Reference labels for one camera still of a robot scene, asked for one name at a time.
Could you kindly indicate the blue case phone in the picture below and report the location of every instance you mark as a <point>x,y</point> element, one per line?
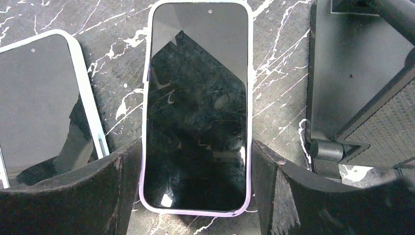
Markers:
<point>49,122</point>

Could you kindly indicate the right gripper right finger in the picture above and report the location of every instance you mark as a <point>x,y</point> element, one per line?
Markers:
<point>292,200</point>

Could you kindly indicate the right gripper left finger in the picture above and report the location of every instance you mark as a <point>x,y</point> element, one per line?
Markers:
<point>96,199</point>

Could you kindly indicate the black folding phone stand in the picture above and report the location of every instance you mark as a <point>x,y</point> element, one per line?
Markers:
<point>361,85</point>

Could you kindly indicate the purple case phone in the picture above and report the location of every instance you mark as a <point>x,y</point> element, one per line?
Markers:
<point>197,109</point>

